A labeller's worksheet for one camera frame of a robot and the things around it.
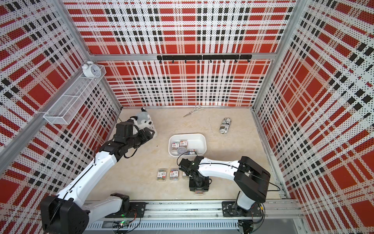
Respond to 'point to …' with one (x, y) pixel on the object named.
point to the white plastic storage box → (195, 141)
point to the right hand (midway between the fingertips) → (200, 190)
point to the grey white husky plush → (143, 121)
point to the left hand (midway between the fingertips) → (153, 134)
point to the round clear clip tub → (181, 150)
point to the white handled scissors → (197, 108)
